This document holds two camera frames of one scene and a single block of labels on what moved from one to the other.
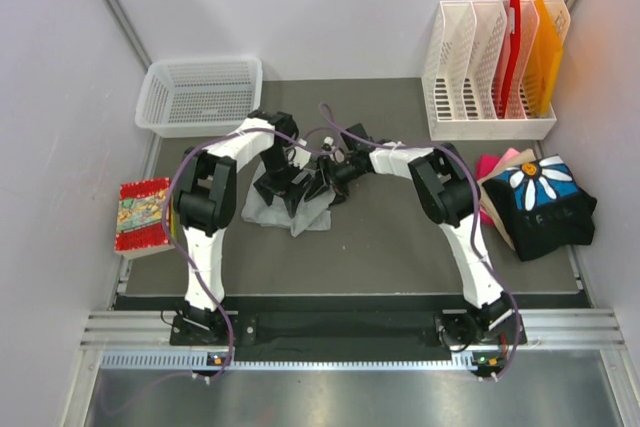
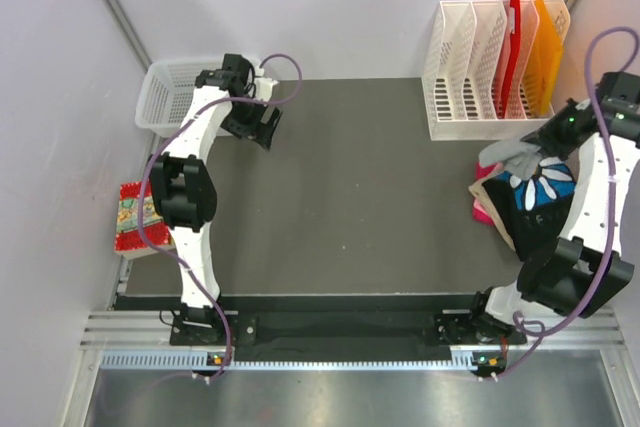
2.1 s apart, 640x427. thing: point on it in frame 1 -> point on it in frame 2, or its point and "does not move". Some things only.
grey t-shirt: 314,214 -> 519,158
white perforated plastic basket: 187,98 does not move
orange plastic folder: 543,63 does not move
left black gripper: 267,189 -> 255,130
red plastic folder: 515,30 does not move
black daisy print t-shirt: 540,207 does not move
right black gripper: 318,188 -> 545,137
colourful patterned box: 140,226 does not move
